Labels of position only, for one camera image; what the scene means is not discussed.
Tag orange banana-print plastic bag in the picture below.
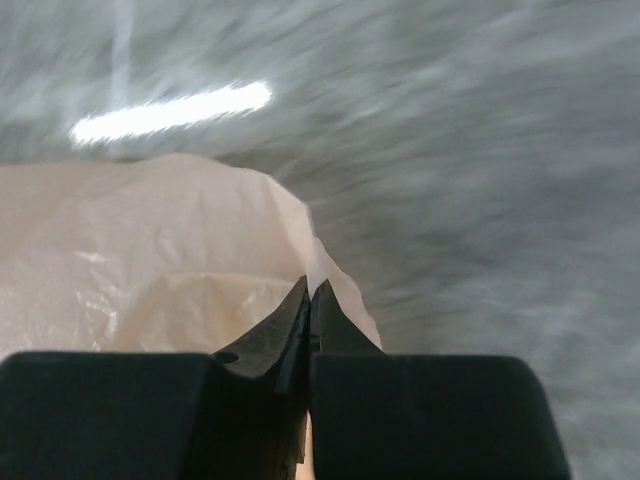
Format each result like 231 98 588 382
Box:
1 155 380 479

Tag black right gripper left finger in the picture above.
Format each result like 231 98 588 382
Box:
1 280 311 479

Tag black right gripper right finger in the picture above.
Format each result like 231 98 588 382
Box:
310 283 571 480

